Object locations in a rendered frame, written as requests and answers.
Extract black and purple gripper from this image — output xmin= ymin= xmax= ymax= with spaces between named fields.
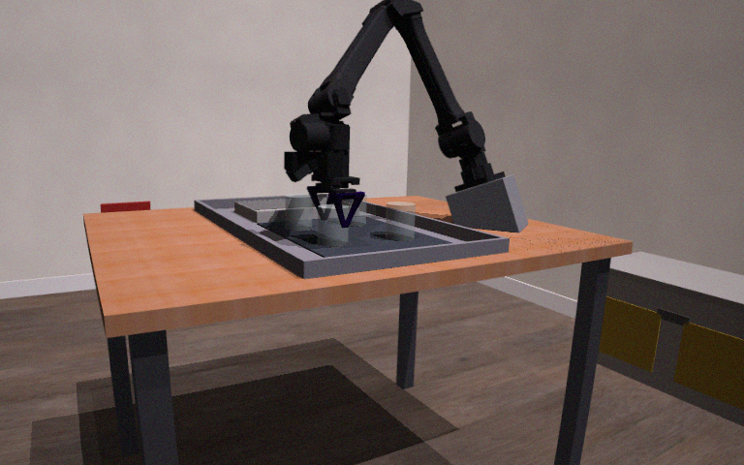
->
xmin=307 ymin=151 xmax=365 ymax=228

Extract clear glass cylinder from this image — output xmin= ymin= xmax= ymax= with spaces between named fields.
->
xmin=286 ymin=195 xmax=313 ymax=231
xmin=386 ymin=201 xmax=416 ymax=241
xmin=318 ymin=204 xmax=349 ymax=247
xmin=342 ymin=193 xmax=367 ymax=227

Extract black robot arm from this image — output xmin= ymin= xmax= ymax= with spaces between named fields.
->
xmin=284 ymin=0 xmax=505 ymax=192

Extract white shallow rectangular tray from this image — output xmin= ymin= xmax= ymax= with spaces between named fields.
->
xmin=234 ymin=200 xmax=318 ymax=223

